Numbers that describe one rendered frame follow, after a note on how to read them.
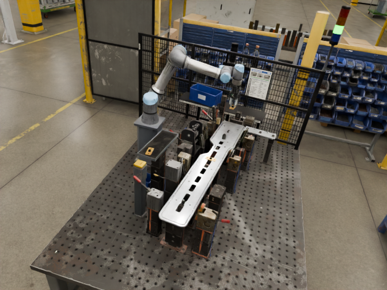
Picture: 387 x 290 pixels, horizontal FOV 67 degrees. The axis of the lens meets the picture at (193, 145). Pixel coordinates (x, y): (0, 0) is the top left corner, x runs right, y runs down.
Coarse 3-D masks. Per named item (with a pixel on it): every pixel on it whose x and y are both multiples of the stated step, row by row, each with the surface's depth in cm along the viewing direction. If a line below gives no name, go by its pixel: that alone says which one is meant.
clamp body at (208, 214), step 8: (208, 208) 174; (200, 216) 170; (208, 216) 168; (216, 216) 169; (200, 224) 173; (208, 224) 171; (200, 232) 178; (208, 232) 174; (200, 240) 181; (208, 240) 179; (192, 248) 192; (200, 248) 184; (208, 248) 183; (208, 256) 188
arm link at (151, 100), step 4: (148, 92) 237; (152, 92) 238; (144, 96) 233; (148, 96) 233; (152, 96) 233; (156, 96) 234; (144, 100) 232; (148, 100) 230; (152, 100) 231; (156, 100) 233; (144, 104) 234; (148, 104) 232; (152, 104) 232; (156, 104) 235; (144, 108) 236; (148, 108) 234; (152, 108) 234; (156, 108) 237; (148, 112) 236; (152, 112) 236
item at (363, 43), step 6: (342, 42) 494; (348, 42) 467; (354, 42) 472; (360, 42) 476; (366, 42) 481; (372, 48) 446; (378, 48) 450; (384, 48) 454; (336, 54) 512; (384, 132) 511
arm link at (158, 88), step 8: (176, 48) 219; (184, 48) 226; (168, 56) 228; (168, 64) 229; (168, 72) 232; (160, 80) 237; (168, 80) 237; (152, 88) 241; (160, 88) 240; (160, 96) 244
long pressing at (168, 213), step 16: (224, 128) 267; (240, 128) 270; (224, 144) 245; (192, 176) 206; (208, 176) 208; (176, 192) 191; (192, 192) 193; (176, 208) 179; (192, 208) 181; (176, 224) 169
